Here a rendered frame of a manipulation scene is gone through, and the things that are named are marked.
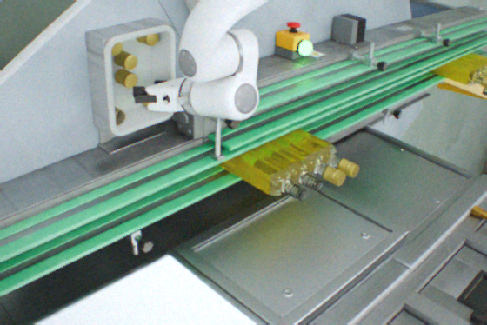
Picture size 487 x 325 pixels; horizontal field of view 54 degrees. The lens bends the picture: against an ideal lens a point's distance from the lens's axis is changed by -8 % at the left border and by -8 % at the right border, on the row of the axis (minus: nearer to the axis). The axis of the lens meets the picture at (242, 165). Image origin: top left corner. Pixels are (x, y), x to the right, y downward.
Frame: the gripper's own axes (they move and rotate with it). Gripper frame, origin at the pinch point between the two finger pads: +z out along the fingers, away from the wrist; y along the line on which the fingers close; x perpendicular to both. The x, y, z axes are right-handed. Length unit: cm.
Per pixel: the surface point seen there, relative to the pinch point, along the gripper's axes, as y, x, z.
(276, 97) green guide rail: 32.2, -8.7, -4.2
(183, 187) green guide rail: 7.2, -24.8, 4.4
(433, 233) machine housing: 50, -45, -38
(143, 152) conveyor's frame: 0.4, -14.6, 7.5
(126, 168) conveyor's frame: -6.0, -15.9, 5.2
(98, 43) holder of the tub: -7.5, 11.5, 5.1
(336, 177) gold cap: 32.3, -26.4, -20.9
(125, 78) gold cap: -1.5, 2.8, 6.9
